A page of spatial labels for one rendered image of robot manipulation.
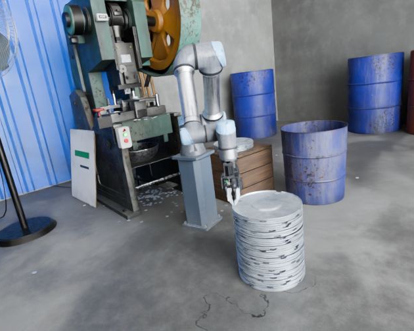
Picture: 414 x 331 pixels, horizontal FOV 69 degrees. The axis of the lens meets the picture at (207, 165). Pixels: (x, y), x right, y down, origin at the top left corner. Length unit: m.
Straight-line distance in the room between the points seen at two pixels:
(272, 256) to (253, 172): 0.98
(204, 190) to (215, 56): 0.75
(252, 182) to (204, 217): 0.50
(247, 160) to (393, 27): 3.05
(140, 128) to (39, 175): 1.50
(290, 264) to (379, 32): 3.78
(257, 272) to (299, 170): 0.89
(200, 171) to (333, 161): 0.82
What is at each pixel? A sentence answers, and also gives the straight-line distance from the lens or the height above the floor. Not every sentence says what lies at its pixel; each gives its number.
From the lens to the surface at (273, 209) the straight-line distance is 1.26.
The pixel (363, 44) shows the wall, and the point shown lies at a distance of 4.76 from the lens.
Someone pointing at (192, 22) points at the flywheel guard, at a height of 1.25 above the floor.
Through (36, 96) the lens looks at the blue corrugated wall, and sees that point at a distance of 3.37.
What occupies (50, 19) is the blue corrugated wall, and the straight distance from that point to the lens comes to 3.52.
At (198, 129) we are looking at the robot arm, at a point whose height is 0.66.
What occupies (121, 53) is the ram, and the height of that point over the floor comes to 1.10.
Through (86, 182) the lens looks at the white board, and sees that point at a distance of 2.65.
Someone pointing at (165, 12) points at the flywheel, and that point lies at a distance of 2.55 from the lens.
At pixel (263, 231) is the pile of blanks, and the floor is 0.27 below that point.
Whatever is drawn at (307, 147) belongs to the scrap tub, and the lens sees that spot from 1.94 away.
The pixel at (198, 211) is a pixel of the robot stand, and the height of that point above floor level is 0.12.
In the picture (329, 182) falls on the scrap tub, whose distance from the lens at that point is 2.04.
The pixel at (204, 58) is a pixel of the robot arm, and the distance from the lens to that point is 1.46.
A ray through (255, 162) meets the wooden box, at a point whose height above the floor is 0.26.
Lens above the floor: 0.86
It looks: 16 degrees down
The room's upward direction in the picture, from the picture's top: 7 degrees counter-clockwise
